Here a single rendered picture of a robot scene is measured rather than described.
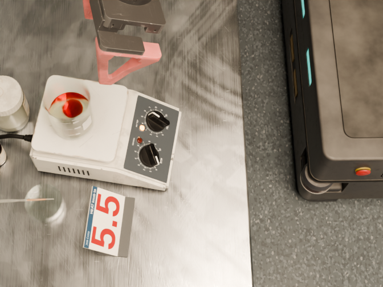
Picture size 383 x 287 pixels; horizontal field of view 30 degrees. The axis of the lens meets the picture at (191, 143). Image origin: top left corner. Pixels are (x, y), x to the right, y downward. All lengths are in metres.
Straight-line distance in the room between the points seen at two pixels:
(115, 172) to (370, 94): 0.77
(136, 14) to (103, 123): 0.33
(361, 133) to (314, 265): 0.42
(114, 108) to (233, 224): 0.24
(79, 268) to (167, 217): 0.15
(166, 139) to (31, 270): 0.27
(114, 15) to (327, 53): 1.00
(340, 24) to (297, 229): 0.53
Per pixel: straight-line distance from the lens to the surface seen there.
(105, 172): 1.03
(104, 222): 1.04
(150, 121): 1.05
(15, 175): 1.10
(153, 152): 1.02
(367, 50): 1.67
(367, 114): 1.60
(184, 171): 1.08
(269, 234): 1.85
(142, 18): 0.72
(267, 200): 1.87
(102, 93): 1.04
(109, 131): 1.01
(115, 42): 0.71
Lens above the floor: 1.77
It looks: 68 degrees down
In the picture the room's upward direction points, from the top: 6 degrees clockwise
